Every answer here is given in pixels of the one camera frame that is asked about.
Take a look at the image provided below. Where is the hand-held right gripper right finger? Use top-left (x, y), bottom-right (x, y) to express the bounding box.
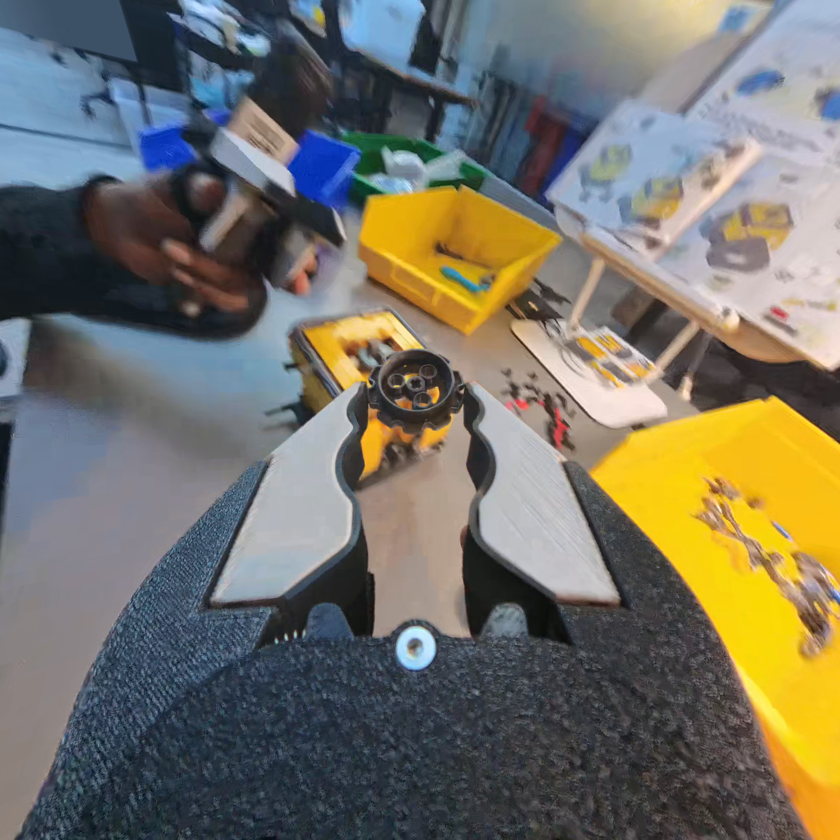
top-left (460, 384), bottom-right (623, 620)

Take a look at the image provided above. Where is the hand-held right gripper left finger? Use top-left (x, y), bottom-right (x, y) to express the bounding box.
top-left (208, 384), bottom-right (375, 620)

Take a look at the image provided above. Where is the white document stand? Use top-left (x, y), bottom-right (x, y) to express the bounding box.
top-left (508, 224), bottom-right (742, 431)

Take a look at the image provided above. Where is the black yellow toy brick vehicle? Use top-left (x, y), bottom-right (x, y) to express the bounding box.
top-left (267, 309), bottom-right (469, 487)

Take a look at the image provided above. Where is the toothed brick wheel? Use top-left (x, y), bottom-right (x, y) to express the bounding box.
top-left (367, 347), bottom-right (469, 442)

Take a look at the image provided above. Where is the printed instruction booklet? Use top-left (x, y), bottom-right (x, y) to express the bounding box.
top-left (544, 98), bottom-right (840, 371)

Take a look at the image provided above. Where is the person's left forearm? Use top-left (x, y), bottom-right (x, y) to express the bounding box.
top-left (0, 182), bottom-right (122, 324)

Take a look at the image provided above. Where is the grey desk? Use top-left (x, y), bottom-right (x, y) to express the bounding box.
top-left (0, 125), bottom-right (840, 815)

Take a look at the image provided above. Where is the white printed task sheet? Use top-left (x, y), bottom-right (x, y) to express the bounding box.
top-left (688, 0), bottom-right (840, 132)

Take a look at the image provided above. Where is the person's left hand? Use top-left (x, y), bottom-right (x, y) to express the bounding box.
top-left (82, 168), bottom-right (324, 316)

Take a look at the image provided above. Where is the blue plastic bin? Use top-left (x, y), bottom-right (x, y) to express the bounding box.
top-left (137, 111), bottom-right (363, 211)

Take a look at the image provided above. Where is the pile of small brick parts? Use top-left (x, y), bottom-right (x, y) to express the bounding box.
top-left (497, 365), bottom-right (580, 455)

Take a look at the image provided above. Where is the clear plastic bag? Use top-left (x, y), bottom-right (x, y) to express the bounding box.
top-left (377, 145), bottom-right (468, 186)

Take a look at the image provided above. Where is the green plastic bin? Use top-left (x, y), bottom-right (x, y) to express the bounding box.
top-left (338, 130), bottom-right (490, 200)

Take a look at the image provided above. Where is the yellow plastic bin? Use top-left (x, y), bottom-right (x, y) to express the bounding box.
top-left (357, 185), bottom-right (564, 337)

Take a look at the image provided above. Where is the yellow plastic box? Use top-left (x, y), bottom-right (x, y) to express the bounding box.
top-left (588, 395), bottom-right (840, 840)

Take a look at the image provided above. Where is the sticker sheet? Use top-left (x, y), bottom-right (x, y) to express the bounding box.
top-left (562, 326), bottom-right (647, 391)

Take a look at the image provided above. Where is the black textured armrest pad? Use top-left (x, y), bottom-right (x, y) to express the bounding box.
top-left (73, 269), bottom-right (271, 342)

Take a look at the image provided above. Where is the blue brick separator tool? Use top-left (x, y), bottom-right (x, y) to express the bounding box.
top-left (439, 266), bottom-right (498, 294)

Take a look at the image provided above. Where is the black cable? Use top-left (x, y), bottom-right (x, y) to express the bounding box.
top-left (504, 280), bottom-right (573, 332)

